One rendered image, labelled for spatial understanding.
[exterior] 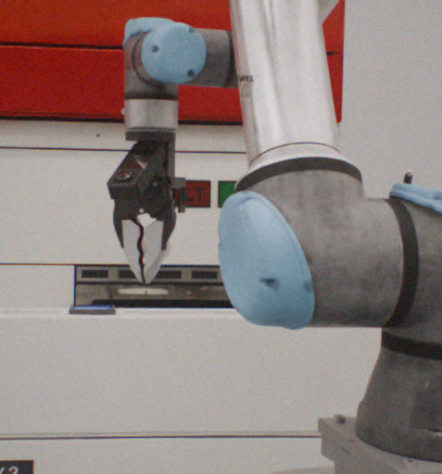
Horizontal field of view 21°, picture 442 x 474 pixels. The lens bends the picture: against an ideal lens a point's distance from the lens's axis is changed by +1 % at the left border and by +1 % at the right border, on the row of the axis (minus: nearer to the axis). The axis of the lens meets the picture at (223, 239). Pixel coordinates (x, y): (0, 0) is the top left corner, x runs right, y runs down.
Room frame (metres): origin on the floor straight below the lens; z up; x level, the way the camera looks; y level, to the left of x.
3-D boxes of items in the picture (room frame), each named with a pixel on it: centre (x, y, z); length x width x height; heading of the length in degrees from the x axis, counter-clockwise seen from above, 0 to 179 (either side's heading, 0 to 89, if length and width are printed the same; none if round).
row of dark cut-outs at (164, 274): (2.06, 0.03, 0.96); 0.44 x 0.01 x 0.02; 96
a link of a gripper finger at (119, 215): (1.67, 0.13, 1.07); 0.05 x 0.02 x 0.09; 71
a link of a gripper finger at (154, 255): (1.68, 0.09, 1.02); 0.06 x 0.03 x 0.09; 161
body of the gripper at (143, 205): (1.69, 0.10, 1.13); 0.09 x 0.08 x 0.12; 161
